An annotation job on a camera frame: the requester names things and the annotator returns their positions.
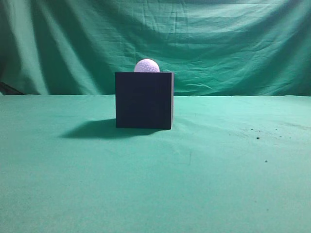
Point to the white golf ball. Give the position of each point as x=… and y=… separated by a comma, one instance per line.
x=147, y=65

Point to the dark blue cube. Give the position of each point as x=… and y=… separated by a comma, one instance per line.
x=144, y=100

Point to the green cloth backdrop and cover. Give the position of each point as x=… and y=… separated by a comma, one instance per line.
x=238, y=156

